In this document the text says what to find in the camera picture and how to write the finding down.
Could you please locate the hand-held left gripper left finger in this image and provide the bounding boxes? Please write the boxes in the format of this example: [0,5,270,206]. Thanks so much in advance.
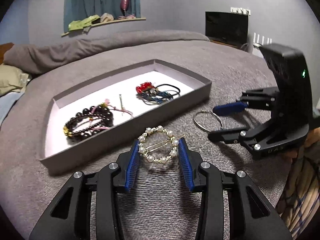
[29,139,140,240]

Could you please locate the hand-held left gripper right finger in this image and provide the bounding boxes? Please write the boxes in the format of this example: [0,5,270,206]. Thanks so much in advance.
[177,137,293,240]

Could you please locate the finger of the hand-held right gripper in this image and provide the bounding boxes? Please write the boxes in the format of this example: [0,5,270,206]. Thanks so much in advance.
[207,127,253,145]
[213,87,278,116]

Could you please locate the pearl ring hair clip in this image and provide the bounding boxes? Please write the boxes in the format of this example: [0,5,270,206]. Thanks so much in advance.
[138,126,185,165]

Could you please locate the silver bangle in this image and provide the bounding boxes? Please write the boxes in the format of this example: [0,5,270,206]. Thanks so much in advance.
[194,111,223,132]

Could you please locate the grey cardboard box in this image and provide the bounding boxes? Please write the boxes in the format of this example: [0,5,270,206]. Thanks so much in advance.
[39,59,212,175]

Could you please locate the pink cord bracelet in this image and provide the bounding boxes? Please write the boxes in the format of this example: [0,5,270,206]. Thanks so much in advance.
[86,99,134,131]

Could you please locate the black hair tie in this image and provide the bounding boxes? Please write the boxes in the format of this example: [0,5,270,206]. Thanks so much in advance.
[155,84,181,98]

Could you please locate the blue bead bracelet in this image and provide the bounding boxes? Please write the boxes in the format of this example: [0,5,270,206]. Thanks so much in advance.
[139,90,174,105]

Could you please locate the dark red bead bracelet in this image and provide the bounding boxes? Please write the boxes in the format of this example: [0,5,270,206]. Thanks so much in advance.
[63,114,112,140]

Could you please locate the red flower hair ornament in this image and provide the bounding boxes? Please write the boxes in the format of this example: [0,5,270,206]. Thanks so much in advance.
[136,82,153,95]

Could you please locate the person's right forearm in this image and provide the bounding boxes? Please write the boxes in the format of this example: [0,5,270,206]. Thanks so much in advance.
[276,127,320,233]

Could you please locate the white router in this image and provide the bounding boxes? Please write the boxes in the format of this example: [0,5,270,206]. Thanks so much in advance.
[252,32,273,55]

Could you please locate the black monitor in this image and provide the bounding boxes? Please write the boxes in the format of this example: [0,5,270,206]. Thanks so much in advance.
[205,11,249,44]

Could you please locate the folded grey quilt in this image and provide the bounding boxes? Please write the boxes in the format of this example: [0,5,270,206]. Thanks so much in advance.
[4,30,210,75]

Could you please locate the light blue sheet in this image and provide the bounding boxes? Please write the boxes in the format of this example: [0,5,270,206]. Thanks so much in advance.
[0,92,25,130]

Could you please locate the window sill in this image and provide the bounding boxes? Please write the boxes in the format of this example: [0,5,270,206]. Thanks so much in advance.
[61,17,146,37]

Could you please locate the olive pillow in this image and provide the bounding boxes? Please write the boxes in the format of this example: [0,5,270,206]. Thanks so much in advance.
[0,64,32,97]

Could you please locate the green cloth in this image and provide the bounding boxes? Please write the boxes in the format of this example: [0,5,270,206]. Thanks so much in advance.
[68,15,100,31]

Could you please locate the wooden headboard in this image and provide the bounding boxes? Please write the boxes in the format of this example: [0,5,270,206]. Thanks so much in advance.
[0,42,14,65]

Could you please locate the black bead bracelet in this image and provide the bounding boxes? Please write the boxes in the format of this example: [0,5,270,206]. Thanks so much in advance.
[79,104,115,129]

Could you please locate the white wall hooks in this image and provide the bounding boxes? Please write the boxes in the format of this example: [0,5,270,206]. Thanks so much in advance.
[230,7,251,15]

